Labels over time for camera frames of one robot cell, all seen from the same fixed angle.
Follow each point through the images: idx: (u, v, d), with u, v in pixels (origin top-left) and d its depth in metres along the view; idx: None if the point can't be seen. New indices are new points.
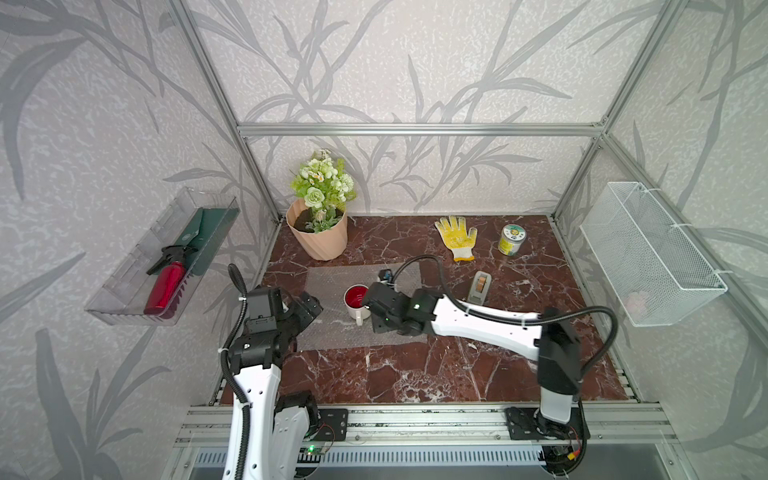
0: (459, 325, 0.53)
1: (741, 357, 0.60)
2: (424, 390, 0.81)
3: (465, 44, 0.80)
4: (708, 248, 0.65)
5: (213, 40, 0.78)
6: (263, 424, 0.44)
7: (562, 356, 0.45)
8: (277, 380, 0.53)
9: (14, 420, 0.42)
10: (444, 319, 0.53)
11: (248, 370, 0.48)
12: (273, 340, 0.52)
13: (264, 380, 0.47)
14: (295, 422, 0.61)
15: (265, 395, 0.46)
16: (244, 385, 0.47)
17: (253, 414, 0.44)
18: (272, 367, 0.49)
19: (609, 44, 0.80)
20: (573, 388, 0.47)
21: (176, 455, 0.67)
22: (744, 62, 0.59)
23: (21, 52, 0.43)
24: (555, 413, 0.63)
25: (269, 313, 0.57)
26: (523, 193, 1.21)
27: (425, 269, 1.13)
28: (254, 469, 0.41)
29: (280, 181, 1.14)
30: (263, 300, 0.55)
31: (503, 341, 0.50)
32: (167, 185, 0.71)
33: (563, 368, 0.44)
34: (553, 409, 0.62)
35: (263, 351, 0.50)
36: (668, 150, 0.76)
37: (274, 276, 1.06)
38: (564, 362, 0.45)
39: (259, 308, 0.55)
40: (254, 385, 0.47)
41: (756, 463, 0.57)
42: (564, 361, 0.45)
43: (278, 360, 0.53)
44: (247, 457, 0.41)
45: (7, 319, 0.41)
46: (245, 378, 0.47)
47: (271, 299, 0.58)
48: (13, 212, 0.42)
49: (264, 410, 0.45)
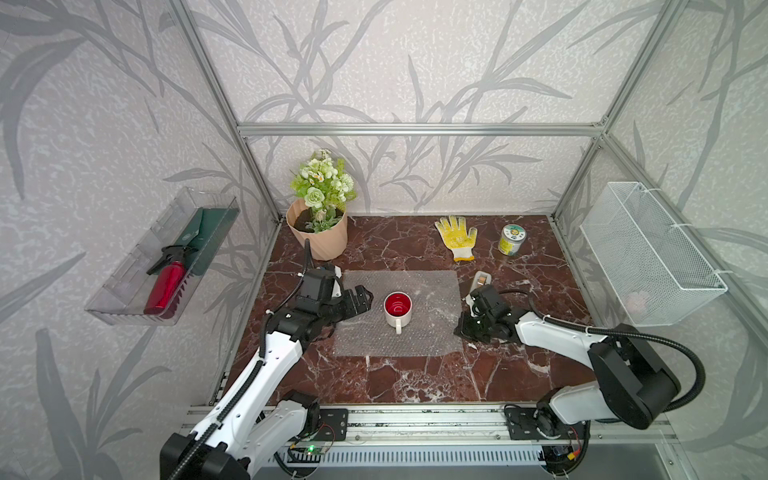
0: (535, 329, 0.60)
1: (741, 356, 0.60)
2: (424, 390, 0.81)
3: (465, 44, 0.80)
4: (709, 249, 0.64)
5: (213, 40, 0.78)
6: (264, 386, 0.47)
7: (618, 356, 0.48)
8: (294, 357, 0.53)
9: (14, 419, 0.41)
10: (524, 320, 0.63)
11: (279, 335, 0.53)
12: (309, 322, 0.56)
13: (285, 349, 0.51)
14: (292, 415, 0.61)
15: (279, 362, 0.50)
16: (269, 345, 0.51)
17: (261, 373, 0.48)
18: (297, 344, 0.53)
19: (609, 44, 0.80)
20: (629, 395, 0.44)
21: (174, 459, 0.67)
22: (743, 62, 0.60)
23: (21, 52, 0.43)
24: (561, 410, 0.63)
25: (317, 295, 0.61)
26: (523, 193, 1.21)
27: (424, 269, 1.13)
28: (236, 418, 0.42)
29: (280, 181, 1.14)
30: (316, 282, 0.59)
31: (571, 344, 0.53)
32: (167, 185, 0.71)
33: (610, 361, 0.45)
34: (565, 409, 0.62)
35: (296, 326, 0.54)
36: (668, 151, 0.76)
37: (274, 276, 1.06)
38: (614, 359, 0.45)
39: (310, 288, 0.59)
40: (276, 349, 0.51)
41: (756, 463, 0.57)
42: (616, 360, 0.45)
43: (307, 342, 0.57)
44: (236, 404, 0.44)
45: (7, 319, 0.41)
46: (272, 340, 0.52)
47: (322, 284, 0.61)
48: (12, 212, 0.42)
49: (271, 376, 0.48)
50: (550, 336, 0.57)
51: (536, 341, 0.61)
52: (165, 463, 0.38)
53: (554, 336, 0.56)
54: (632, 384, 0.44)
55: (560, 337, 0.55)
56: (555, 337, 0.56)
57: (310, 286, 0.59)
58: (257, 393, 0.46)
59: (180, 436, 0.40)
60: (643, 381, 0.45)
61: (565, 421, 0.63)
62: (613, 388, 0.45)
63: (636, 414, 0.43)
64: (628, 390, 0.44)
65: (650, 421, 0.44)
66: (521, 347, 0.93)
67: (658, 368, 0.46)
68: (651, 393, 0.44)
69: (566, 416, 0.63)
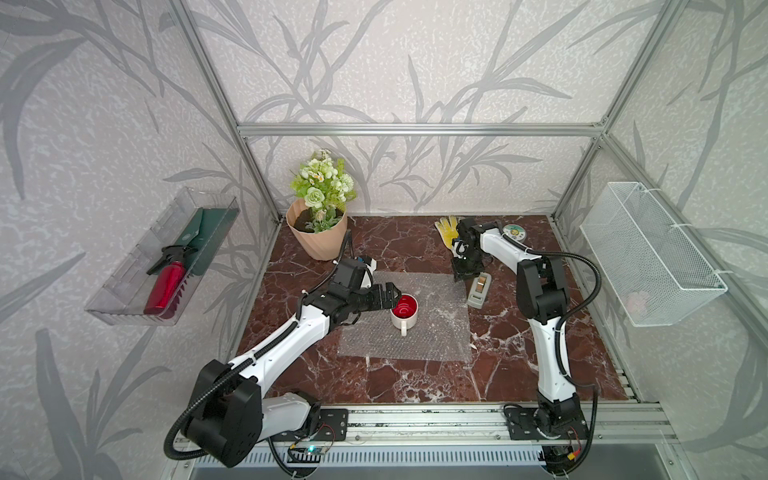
0: (492, 240, 0.76)
1: (741, 356, 0.60)
2: (424, 390, 0.81)
3: (465, 44, 0.80)
4: (708, 248, 0.65)
5: (213, 40, 0.78)
6: (294, 345, 0.51)
7: (535, 271, 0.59)
8: (321, 332, 0.58)
9: (14, 420, 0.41)
10: (488, 232, 0.78)
11: (314, 307, 0.59)
12: (337, 307, 0.60)
13: (317, 319, 0.56)
14: (295, 403, 0.62)
15: (310, 329, 0.54)
16: (305, 313, 0.57)
17: (294, 333, 0.52)
18: (325, 321, 0.57)
19: (609, 44, 0.80)
20: (532, 298, 0.62)
21: (162, 440, 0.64)
22: (744, 62, 0.59)
23: (21, 52, 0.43)
24: (547, 388, 0.67)
25: (347, 282, 0.65)
26: (523, 193, 1.21)
27: (424, 270, 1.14)
28: (267, 362, 0.46)
29: (280, 181, 1.14)
30: (348, 271, 0.64)
31: (512, 259, 0.69)
32: (167, 185, 0.71)
33: (527, 274, 0.62)
34: (546, 384, 0.67)
35: (327, 305, 0.60)
36: (668, 151, 0.76)
37: (274, 276, 1.06)
38: (532, 272, 0.62)
39: (342, 276, 0.64)
40: (310, 318, 0.56)
41: (756, 463, 0.57)
42: (533, 274, 0.62)
43: (334, 324, 0.62)
44: (269, 351, 0.48)
45: (7, 319, 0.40)
46: (307, 312, 0.57)
47: (354, 273, 0.66)
48: (13, 212, 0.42)
49: (301, 339, 0.52)
50: (500, 249, 0.73)
51: (490, 251, 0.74)
52: (201, 384, 0.42)
53: (502, 249, 0.72)
54: (536, 292, 0.62)
55: (507, 251, 0.70)
56: (504, 250, 0.72)
57: (342, 274, 0.64)
58: (289, 348, 0.50)
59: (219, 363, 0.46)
60: (547, 292, 0.63)
61: (551, 398, 0.66)
62: (524, 291, 0.63)
63: (530, 308, 0.62)
64: (531, 294, 0.62)
65: (539, 316, 0.62)
66: (521, 347, 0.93)
67: (561, 286, 0.63)
68: (546, 301, 0.62)
69: (552, 387, 0.66)
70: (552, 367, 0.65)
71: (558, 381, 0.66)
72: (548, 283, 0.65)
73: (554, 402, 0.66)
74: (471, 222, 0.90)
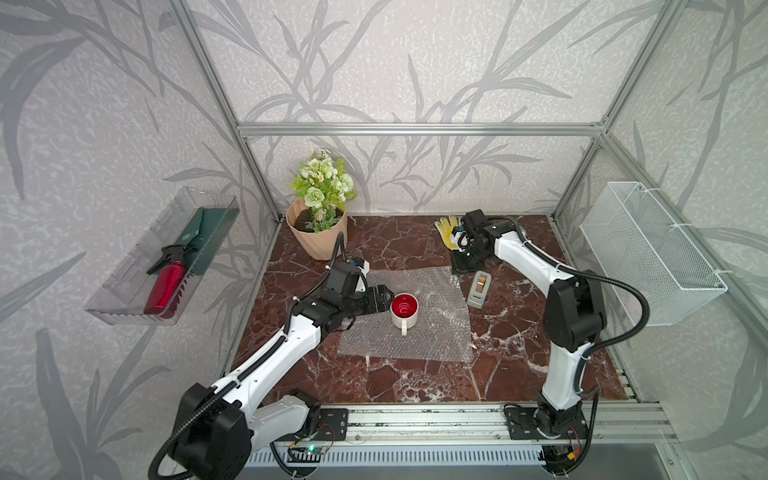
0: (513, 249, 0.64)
1: (741, 356, 0.60)
2: (424, 390, 0.81)
3: (465, 44, 0.80)
4: (708, 248, 0.65)
5: (212, 40, 0.78)
6: (282, 361, 0.49)
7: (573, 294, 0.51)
8: (313, 341, 0.55)
9: (14, 419, 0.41)
10: (507, 240, 0.66)
11: (304, 318, 0.56)
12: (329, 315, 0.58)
13: (307, 332, 0.54)
14: (293, 409, 0.62)
15: (298, 342, 0.52)
16: (294, 325, 0.54)
17: (282, 347, 0.50)
18: (317, 331, 0.55)
19: (609, 44, 0.80)
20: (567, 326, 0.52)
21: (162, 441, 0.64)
22: (744, 62, 0.59)
23: (21, 52, 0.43)
24: (553, 396, 0.65)
25: (340, 288, 0.62)
26: (523, 193, 1.21)
27: (424, 270, 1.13)
28: (252, 383, 0.45)
29: (280, 181, 1.14)
30: (341, 276, 0.61)
31: (536, 274, 0.58)
32: (167, 185, 0.71)
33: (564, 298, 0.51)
34: (554, 394, 0.64)
35: (319, 315, 0.57)
36: (668, 151, 0.76)
37: (274, 276, 1.06)
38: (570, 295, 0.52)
39: (335, 281, 0.62)
40: (298, 330, 0.54)
41: (756, 463, 0.57)
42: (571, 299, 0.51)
43: (327, 332, 0.60)
44: (254, 370, 0.46)
45: (7, 318, 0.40)
46: (298, 321, 0.55)
47: (347, 278, 0.63)
48: (13, 212, 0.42)
49: (289, 354, 0.50)
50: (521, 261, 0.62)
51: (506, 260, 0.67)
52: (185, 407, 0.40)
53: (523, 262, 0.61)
54: (573, 318, 0.52)
55: (529, 266, 0.60)
56: (526, 263, 0.61)
57: (335, 278, 0.62)
58: (277, 363, 0.48)
59: (201, 389, 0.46)
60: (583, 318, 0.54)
61: (556, 407, 0.65)
62: (558, 317, 0.53)
63: (564, 337, 0.53)
64: (567, 322, 0.52)
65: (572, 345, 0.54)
66: (521, 347, 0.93)
67: (598, 310, 0.54)
68: (583, 329, 0.53)
69: (560, 398, 0.63)
70: (565, 384, 0.61)
71: (568, 393, 0.63)
72: (582, 306, 0.56)
73: (558, 409, 0.65)
74: (479, 219, 0.77)
